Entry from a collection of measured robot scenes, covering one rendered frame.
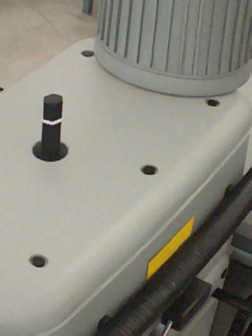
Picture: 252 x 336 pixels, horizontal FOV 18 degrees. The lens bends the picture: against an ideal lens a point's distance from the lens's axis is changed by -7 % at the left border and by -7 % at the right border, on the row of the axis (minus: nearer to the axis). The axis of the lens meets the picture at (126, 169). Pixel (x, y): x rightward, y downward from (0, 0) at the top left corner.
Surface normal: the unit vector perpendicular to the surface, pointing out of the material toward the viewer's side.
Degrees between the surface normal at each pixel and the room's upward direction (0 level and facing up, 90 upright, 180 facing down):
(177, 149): 0
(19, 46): 0
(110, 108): 0
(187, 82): 90
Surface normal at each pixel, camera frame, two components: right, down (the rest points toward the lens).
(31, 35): 0.08, -0.79
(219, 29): 0.35, 0.60
